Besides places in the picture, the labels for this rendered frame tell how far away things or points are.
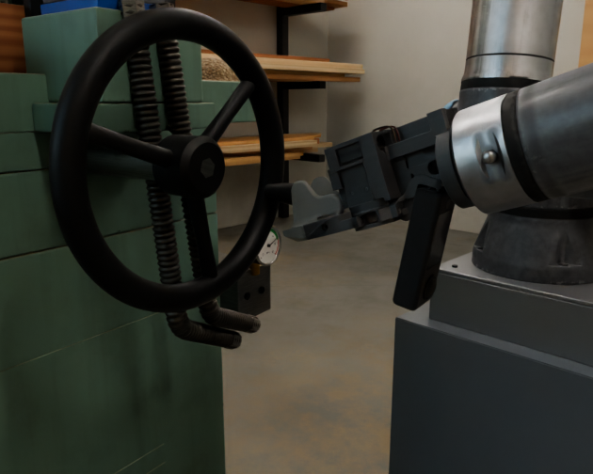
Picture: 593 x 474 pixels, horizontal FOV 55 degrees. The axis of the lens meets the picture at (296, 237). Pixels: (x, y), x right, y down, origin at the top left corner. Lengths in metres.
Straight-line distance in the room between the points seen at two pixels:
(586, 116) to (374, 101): 4.01
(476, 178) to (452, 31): 3.66
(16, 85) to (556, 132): 0.51
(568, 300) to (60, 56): 0.65
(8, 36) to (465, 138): 0.52
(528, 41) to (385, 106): 3.78
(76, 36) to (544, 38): 0.45
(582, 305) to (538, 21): 0.36
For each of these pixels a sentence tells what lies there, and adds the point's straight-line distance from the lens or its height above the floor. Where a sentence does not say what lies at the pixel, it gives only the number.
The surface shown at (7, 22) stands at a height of 0.96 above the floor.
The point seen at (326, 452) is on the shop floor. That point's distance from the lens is 1.56.
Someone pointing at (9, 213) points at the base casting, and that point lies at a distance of 0.67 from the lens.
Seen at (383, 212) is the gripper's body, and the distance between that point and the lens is 0.51.
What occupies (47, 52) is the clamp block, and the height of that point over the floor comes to 0.92.
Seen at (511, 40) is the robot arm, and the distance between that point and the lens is 0.61.
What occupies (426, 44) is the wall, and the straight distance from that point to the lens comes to 4.20.
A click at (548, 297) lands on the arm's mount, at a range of 0.81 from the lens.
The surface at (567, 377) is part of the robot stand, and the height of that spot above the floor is 0.54.
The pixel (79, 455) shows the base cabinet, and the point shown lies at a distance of 0.81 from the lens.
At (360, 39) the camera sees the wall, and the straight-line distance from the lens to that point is 4.53.
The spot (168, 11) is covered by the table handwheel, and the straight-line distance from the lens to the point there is 0.55.
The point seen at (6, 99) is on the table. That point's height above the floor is 0.87.
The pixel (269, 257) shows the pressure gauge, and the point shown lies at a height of 0.64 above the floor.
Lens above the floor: 0.87
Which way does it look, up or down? 13 degrees down
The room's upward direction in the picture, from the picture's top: straight up
